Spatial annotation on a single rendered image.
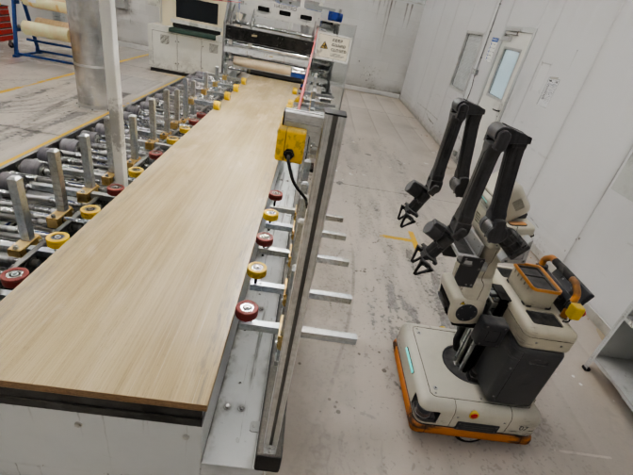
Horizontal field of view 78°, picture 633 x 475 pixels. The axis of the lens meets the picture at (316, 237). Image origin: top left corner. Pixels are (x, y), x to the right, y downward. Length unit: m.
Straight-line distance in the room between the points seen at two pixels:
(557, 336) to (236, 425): 1.43
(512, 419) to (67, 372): 2.00
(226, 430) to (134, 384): 0.38
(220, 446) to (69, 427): 0.44
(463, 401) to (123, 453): 1.57
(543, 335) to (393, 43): 10.90
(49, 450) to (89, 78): 5.79
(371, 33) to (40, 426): 11.67
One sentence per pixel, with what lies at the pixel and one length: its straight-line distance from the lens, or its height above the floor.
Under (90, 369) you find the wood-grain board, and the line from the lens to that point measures 1.29.
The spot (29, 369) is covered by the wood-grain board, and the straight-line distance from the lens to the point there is 1.33.
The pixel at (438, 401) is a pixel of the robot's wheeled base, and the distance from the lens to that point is 2.22.
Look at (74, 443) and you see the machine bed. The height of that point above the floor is 0.64.
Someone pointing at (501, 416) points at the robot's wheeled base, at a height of 0.26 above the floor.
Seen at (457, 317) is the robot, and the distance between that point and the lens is 2.05.
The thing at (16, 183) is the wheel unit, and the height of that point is 1.10.
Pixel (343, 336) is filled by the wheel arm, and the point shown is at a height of 0.84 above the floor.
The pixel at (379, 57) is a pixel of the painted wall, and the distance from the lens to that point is 12.30.
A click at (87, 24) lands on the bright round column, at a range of 6.69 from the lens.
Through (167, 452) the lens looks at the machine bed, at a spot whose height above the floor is 0.65.
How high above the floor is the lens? 1.85
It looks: 30 degrees down
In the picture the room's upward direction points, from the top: 12 degrees clockwise
